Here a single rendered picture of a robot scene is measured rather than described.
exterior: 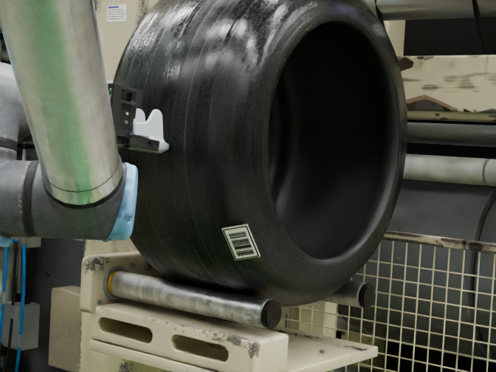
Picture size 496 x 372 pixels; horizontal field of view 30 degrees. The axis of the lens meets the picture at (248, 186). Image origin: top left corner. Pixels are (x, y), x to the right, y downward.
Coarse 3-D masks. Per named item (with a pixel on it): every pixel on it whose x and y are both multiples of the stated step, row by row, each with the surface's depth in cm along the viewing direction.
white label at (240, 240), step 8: (224, 232) 134; (232, 232) 134; (240, 232) 134; (248, 232) 134; (232, 240) 135; (240, 240) 135; (248, 240) 134; (232, 248) 136; (240, 248) 136; (248, 248) 135; (256, 248) 135; (240, 256) 137; (248, 256) 136; (256, 256) 136
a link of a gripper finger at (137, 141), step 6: (120, 138) 124; (126, 138) 124; (132, 138) 124; (138, 138) 125; (144, 138) 125; (126, 144) 123; (132, 144) 124; (138, 144) 124; (144, 144) 125; (150, 144) 126; (156, 144) 129; (156, 150) 129
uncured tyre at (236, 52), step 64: (192, 0) 144; (256, 0) 137; (320, 0) 144; (128, 64) 142; (192, 64) 134; (256, 64) 133; (320, 64) 178; (384, 64) 160; (192, 128) 132; (256, 128) 133; (320, 128) 183; (384, 128) 174; (192, 192) 134; (256, 192) 134; (320, 192) 181; (384, 192) 164; (192, 256) 142; (320, 256) 170
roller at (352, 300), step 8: (352, 280) 165; (344, 288) 163; (352, 288) 163; (360, 288) 162; (368, 288) 162; (328, 296) 165; (336, 296) 164; (344, 296) 163; (352, 296) 162; (360, 296) 161; (368, 296) 162; (344, 304) 165; (352, 304) 163; (360, 304) 162; (368, 304) 163
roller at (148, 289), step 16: (128, 272) 160; (112, 288) 159; (128, 288) 157; (144, 288) 155; (160, 288) 153; (176, 288) 151; (192, 288) 149; (208, 288) 148; (160, 304) 153; (176, 304) 150; (192, 304) 148; (208, 304) 146; (224, 304) 144; (240, 304) 142; (256, 304) 141; (272, 304) 140; (240, 320) 143; (256, 320) 140; (272, 320) 140
